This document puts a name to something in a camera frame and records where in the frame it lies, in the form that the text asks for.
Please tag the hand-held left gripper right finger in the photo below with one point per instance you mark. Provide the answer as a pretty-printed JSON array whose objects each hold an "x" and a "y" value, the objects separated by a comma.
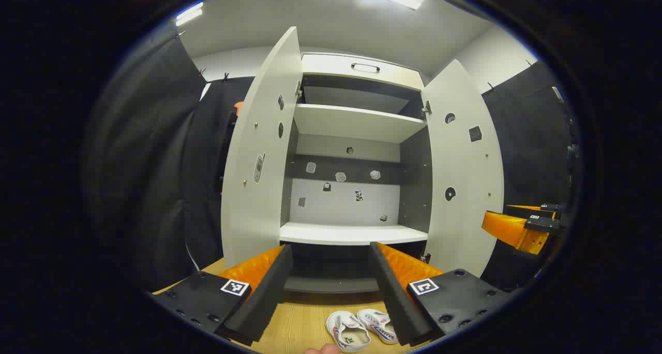
[{"x": 393, "y": 292}]

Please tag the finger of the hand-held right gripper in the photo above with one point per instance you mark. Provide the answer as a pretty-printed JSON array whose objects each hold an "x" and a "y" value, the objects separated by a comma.
[
  {"x": 532, "y": 210},
  {"x": 512, "y": 230}
]

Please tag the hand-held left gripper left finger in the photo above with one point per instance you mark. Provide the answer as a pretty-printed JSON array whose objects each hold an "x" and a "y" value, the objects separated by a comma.
[{"x": 269, "y": 286}]

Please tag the white canvas shoe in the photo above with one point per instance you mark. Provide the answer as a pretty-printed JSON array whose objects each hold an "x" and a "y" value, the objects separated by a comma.
[
  {"x": 346, "y": 333},
  {"x": 380, "y": 325}
]

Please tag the white shoe cabinet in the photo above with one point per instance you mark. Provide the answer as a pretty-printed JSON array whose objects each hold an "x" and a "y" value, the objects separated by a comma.
[{"x": 351, "y": 121}]

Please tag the black backdrop cloth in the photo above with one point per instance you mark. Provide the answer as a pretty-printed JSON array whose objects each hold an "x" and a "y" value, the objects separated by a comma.
[{"x": 145, "y": 162}]

